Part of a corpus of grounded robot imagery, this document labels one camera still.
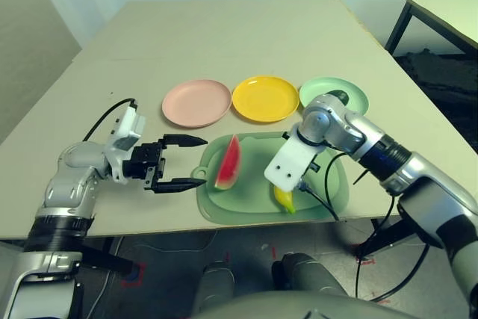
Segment dark green avocado toy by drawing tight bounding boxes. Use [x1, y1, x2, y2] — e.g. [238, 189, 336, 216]
[328, 89, 350, 105]

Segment green cutting mat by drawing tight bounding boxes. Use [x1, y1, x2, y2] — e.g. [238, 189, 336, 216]
[190, 131, 351, 226]

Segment black table leg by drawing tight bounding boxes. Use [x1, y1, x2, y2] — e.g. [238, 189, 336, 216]
[80, 236, 146, 279]
[356, 217, 420, 261]

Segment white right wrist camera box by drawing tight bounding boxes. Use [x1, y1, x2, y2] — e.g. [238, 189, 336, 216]
[264, 128, 326, 191]

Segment grey left robot leg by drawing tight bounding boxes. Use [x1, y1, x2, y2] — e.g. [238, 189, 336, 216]
[193, 261, 236, 316]

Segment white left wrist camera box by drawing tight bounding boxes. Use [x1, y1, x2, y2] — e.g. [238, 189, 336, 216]
[102, 104, 147, 185]

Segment pale robot torso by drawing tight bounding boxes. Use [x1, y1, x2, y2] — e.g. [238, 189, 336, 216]
[190, 291, 478, 319]

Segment mint green plate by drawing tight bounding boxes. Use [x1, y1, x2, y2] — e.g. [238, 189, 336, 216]
[299, 76, 370, 115]

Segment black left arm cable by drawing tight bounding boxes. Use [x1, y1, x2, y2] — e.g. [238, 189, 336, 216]
[81, 98, 137, 143]

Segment pink plate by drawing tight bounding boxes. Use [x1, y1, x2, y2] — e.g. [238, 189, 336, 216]
[161, 79, 232, 128]

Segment grey right robot leg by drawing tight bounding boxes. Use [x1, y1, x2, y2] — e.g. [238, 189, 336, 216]
[272, 253, 348, 297]

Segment watermelon slice toy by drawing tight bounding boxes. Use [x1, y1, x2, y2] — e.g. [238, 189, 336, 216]
[214, 133, 243, 191]

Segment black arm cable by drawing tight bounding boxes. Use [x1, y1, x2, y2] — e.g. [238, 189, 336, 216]
[81, 98, 137, 143]
[297, 152, 430, 303]

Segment grey robot leg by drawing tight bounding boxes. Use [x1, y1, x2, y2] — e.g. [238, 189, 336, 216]
[193, 261, 236, 316]
[272, 253, 348, 297]

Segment beige side table black legs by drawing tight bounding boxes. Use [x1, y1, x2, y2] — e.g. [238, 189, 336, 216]
[384, 0, 478, 59]

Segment yellow banana toy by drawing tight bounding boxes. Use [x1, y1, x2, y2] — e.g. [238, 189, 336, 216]
[274, 184, 297, 216]

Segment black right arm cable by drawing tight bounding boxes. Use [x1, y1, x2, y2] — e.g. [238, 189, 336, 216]
[297, 152, 430, 303]

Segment yellow plate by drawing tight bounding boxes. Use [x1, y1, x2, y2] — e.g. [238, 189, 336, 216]
[232, 75, 300, 124]

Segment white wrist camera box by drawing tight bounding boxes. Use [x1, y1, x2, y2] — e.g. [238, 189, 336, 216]
[102, 104, 147, 185]
[264, 128, 326, 191]

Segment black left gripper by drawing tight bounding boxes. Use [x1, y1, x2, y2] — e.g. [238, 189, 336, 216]
[122, 133, 209, 195]

